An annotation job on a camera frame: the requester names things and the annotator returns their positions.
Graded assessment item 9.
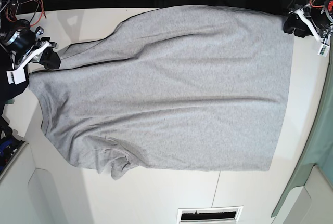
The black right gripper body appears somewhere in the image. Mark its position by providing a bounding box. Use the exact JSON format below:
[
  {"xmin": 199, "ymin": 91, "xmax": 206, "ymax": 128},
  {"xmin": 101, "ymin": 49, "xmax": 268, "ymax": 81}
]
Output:
[{"xmin": 1, "ymin": 27, "xmax": 50, "ymax": 63}]

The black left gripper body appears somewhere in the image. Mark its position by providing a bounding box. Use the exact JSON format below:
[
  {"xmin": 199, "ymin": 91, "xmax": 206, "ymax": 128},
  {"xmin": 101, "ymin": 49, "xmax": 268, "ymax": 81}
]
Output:
[{"xmin": 304, "ymin": 0, "xmax": 332, "ymax": 36}]

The grey t-shirt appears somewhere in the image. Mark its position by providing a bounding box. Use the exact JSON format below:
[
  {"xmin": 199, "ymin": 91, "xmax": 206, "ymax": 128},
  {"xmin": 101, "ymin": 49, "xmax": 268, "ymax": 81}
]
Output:
[{"xmin": 29, "ymin": 6, "xmax": 293, "ymax": 179}]

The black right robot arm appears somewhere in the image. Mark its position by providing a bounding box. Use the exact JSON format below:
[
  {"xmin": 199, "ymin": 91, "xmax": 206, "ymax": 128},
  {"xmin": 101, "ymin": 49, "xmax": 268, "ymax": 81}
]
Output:
[{"xmin": 1, "ymin": 0, "xmax": 61, "ymax": 70}]

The dark navy cloth pile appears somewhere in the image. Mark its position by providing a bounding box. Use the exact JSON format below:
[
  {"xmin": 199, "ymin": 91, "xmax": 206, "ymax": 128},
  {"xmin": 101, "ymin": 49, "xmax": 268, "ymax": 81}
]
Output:
[{"xmin": 1, "ymin": 46, "xmax": 29, "ymax": 115}]

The white vent grille slot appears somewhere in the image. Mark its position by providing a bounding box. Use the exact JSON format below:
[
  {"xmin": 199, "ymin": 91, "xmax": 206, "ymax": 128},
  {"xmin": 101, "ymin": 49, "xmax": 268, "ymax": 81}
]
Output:
[{"xmin": 177, "ymin": 206, "xmax": 244, "ymax": 224}]

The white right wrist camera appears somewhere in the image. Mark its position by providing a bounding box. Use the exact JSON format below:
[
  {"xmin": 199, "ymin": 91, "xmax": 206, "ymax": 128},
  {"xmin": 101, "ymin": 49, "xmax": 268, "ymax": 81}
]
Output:
[{"xmin": 6, "ymin": 69, "xmax": 27, "ymax": 85}]

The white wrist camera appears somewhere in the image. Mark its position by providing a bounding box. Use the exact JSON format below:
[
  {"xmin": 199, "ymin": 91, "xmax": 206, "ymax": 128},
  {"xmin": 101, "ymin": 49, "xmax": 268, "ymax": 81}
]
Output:
[
  {"xmin": 317, "ymin": 43, "xmax": 330, "ymax": 57},
  {"xmin": 6, "ymin": 69, "xmax": 27, "ymax": 85}
]

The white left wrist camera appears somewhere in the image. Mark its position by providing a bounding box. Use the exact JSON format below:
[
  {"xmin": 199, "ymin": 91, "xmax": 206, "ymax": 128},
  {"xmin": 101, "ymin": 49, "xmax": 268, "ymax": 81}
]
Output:
[{"xmin": 317, "ymin": 43, "xmax": 330, "ymax": 57}]

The blue cables left edge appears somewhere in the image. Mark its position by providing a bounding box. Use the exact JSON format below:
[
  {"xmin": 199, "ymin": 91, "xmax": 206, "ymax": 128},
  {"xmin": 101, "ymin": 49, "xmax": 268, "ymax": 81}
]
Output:
[{"xmin": 0, "ymin": 127, "xmax": 17, "ymax": 173}]

